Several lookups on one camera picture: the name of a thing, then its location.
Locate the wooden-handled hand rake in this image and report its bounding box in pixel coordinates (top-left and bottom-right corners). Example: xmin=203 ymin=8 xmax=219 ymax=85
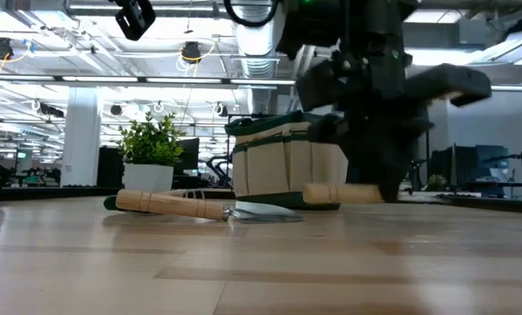
xmin=158 ymin=188 xmax=208 ymax=201

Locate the green plant in white pot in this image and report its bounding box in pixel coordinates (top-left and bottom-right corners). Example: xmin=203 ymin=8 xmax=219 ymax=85
xmin=116 ymin=111 xmax=186 ymax=193

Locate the dark cabinet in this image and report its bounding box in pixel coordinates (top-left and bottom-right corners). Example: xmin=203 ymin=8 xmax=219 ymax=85
xmin=96 ymin=146 xmax=125 ymax=189

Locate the black yellow cord reel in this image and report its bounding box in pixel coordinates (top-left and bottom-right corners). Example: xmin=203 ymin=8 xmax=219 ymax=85
xmin=180 ymin=40 xmax=203 ymax=66
xmin=0 ymin=37 xmax=16 ymax=61

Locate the small potted plant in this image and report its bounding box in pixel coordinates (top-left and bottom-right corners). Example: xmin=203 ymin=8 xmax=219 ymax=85
xmin=427 ymin=173 xmax=448 ymax=192

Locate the wooden-handled garden trowel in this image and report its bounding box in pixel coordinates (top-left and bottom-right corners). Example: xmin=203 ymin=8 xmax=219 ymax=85
xmin=114 ymin=188 xmax=305 ymax=224

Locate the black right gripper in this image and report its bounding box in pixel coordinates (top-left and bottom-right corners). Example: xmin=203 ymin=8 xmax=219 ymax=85
xmin=296 ymin=43 xmax=492 ymax=203

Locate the dark computer monitor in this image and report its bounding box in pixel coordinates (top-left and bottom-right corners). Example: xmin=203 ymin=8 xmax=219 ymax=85
xmin=173 ymin=137 xmax=201 ymax=177
xmin=434 ymin=146 xmax=476 ymax=187

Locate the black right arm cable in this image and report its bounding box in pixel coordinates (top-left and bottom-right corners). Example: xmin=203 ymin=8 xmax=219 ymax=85
xmin=222 ymin=0 xmax=280 ymax=28

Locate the white column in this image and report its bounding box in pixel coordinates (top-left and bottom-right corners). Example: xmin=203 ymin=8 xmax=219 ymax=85
xmin=60 ymin=87 xmax=102 ymax=188

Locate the wooden-handled garden hand tool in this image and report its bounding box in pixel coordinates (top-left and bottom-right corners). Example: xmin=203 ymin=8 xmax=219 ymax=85
xmin=303 ymin=182 xmax=385 ymax=206

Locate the beige green gardening bag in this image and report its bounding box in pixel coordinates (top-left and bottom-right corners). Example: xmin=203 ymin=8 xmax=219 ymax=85
xmin=224 ymin=109 xmax=349 ymax=211

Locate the monitor on arm mount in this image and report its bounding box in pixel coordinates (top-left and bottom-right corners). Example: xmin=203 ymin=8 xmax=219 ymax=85
xmin=475 ymin=144 xmax=522 ymax=187

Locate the silver ventilation duct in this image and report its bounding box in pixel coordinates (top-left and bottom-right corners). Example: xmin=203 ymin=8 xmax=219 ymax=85
xmin=234 ymin=0 xmax=288 ymax=80

